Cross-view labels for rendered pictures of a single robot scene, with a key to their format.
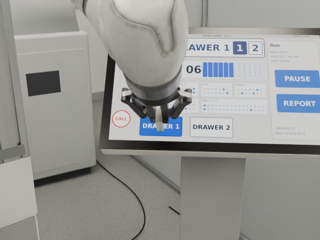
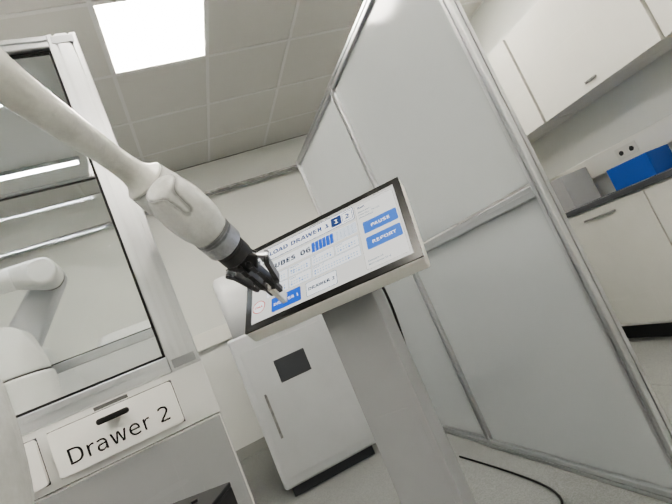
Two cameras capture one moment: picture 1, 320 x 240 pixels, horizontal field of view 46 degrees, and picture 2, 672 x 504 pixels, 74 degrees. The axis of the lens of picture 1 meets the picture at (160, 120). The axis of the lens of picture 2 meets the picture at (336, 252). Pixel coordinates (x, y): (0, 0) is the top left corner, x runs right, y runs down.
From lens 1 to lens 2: 67 cm
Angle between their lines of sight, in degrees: 30
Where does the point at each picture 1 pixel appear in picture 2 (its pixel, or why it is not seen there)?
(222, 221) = (389, 376)
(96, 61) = not seen: hidden behind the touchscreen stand
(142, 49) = (169, 214)
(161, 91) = (219, 247)
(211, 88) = (319, 257)
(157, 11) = (164, 190)
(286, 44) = (369, 201)
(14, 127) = (182, 339)
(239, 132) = (341, 277)
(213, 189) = (365, 346)
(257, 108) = (353, 254)
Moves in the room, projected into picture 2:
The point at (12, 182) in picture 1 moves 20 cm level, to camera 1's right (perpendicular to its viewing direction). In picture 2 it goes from (191, 384) to (254, 358)
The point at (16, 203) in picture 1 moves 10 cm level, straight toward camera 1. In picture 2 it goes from (198, 403) to (191, 409)
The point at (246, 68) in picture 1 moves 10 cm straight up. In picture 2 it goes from (342, 232) to (327, 199)
